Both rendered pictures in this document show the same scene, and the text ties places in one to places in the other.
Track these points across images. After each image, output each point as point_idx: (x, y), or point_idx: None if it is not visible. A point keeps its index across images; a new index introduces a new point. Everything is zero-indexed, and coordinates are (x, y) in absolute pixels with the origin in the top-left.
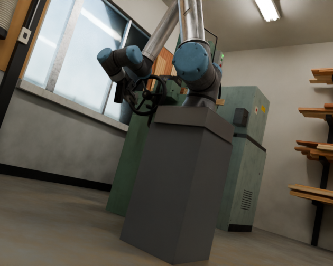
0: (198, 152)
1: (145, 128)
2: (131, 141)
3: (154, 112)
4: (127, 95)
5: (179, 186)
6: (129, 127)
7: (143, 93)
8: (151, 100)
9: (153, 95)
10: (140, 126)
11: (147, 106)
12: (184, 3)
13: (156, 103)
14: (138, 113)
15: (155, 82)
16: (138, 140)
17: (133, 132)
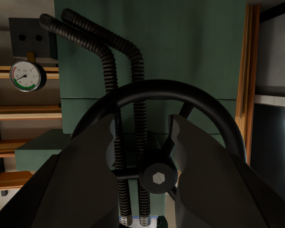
0: None
1: (178, 62)
2: (217, 11)
3: (99, 99)
4: (176, 220)
5: None
6: (238, 58)
7: (168, 177)
8: (151, 148)
9: (126, 171)
10: (198, 64)
11: (102, 116)
12: None
13: (147, 138)
14: (172, 84)
15: (160, 206)
16: (192, 19)
17: (216, 44)
